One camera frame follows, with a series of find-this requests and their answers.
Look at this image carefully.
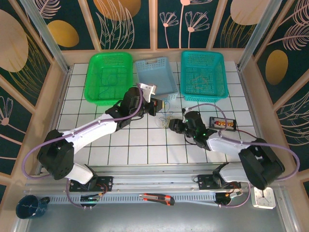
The dark blue enamel mug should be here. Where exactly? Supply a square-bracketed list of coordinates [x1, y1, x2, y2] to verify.
[15, 195, 51, 219]

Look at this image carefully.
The red black power wire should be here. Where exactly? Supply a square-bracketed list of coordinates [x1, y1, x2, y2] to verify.
[235, 128, 259, 140]

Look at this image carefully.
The green plastic basket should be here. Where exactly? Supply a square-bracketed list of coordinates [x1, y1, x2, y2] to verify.
[84, 52, 135, 106]

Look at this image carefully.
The thin white cable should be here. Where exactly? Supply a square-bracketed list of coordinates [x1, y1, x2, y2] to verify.
[155, 116, 169, 128]

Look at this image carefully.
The teal plastic basket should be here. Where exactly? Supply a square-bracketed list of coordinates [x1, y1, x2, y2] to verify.
[180, 50, 229, 103]

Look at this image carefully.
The small black circuit board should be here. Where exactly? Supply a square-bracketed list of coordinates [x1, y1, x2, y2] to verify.
[215, 192, 243, 206]
[80, 194, 101, 203]

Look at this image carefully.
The aluminium frame post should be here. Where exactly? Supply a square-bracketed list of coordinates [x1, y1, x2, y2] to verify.
[237, 0, 282, 71]
[19, 0, 72, 73]

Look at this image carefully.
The black connector board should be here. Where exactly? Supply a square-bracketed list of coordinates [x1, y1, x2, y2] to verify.
[209, 116, 237, 131]

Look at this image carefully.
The grey slotted cable duct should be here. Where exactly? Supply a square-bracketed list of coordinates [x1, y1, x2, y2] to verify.
[47, 193, 218, 203]

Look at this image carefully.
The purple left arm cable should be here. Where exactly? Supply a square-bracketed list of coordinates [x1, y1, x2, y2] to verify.
[21, 83, 143, 209]

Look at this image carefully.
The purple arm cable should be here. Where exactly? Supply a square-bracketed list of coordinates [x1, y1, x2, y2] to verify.
[182, 103, 301, 209]
[21, 83, 143, 209]

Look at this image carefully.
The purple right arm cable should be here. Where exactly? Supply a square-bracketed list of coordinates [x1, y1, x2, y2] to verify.
[182, 103, 301, 209]

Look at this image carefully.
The light blue plastic basket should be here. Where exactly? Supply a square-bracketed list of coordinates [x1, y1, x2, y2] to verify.
[134, 57, 179, 102]

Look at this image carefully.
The white square clock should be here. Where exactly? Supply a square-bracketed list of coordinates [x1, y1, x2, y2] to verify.
[251, 187, 276, 210]

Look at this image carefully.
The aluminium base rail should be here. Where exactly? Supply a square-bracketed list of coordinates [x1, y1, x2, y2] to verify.
[24, 164, 284, 195]

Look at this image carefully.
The orange black utility knife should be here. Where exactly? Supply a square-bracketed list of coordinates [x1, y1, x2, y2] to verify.
[139, 192, 176, 206]

